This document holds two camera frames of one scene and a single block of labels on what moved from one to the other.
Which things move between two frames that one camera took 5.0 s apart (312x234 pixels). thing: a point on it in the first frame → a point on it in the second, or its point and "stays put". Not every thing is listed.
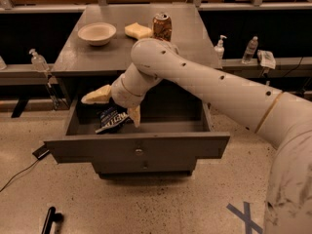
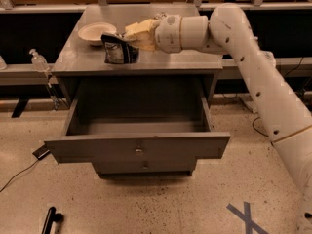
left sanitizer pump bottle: x=38 y=61 stays put
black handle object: x=51 y=217 stays put
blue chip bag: x=112 y=119 → x=118 y=51
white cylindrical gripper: x=123 y=94 → x=168 y=33
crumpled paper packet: x=266 y=58 stays put
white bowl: x=97 y=33 stays put
